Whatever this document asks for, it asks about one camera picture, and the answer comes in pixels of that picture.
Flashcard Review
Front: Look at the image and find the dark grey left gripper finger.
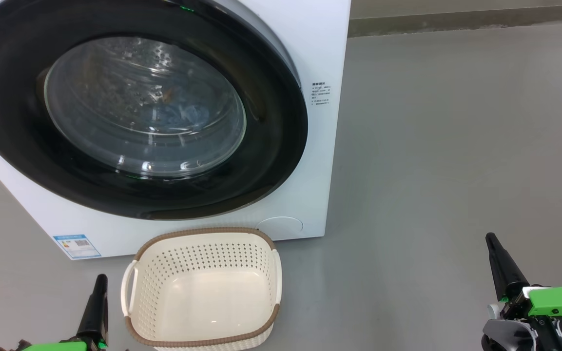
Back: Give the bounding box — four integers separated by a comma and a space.
76, 274, 109, 343

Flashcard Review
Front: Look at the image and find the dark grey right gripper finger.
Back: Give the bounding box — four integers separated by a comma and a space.
485, 233, 530, 300

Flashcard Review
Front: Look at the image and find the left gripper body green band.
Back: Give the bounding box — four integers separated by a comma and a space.
0, 340, 130, 351

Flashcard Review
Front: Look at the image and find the blue garment with orange print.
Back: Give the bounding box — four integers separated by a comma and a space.
161, 87, 213, 128

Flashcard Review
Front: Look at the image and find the black round glass washer door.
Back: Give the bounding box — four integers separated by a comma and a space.
0, 0, 309, 221

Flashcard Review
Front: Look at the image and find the cream perforated laundry basket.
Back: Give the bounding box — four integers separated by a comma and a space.
120, 227, 283, 351

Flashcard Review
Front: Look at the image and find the white front-load washing machine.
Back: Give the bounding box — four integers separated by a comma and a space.
0, 0, 352, 260

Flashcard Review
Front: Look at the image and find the blue energy label sticker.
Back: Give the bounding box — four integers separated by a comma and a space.
53, 234, 102, 259

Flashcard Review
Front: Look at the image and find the round white filter cover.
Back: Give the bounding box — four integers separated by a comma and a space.
255, 216, 304, 235

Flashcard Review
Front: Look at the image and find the printed text warning label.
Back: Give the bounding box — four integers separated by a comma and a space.
311, 82, 331, 105

